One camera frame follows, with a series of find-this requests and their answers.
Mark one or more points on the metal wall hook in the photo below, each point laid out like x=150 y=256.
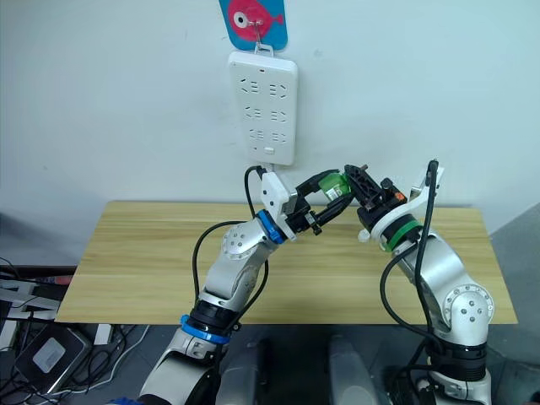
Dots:
x=258 y=31

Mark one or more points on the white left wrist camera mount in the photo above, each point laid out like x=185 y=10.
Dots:
x=272 y=190

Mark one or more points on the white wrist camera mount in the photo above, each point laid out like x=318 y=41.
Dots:
x=405 y=213
x=272 y=190

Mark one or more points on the blue fish wall hook plate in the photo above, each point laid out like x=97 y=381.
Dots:
x=272 y=25

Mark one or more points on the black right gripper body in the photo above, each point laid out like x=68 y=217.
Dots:
x=375 y=217

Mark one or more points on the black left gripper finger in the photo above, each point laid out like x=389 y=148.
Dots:
x=331 y=210
x=310 y=182

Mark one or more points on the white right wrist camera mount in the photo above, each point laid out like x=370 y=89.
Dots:
x=405 y=213

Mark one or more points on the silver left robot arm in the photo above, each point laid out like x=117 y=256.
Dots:
x=236 y=246

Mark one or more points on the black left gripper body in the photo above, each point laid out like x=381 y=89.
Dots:
x=300 y=219

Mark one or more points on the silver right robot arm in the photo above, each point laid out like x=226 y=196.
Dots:
x=443 y=263

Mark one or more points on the metal floor frame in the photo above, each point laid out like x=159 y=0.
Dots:
x=25 y=299

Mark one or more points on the white power adapter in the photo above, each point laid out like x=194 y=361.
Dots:
x=102 y=335

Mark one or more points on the white wall power strip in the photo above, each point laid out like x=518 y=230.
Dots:
x=263 y=101

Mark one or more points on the black box on floor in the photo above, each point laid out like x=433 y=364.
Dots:
x=405 y=388

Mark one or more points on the small white plastic piece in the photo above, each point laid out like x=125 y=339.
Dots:
x=364 y=236

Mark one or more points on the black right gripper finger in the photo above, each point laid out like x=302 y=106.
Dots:
x=358 y=183
x=373 y=183

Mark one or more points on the grey rounded robot leg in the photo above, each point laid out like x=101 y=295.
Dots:
x=244 y=375
x=352 y=373

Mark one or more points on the grey box device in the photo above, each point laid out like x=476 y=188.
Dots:
x=50 y=356

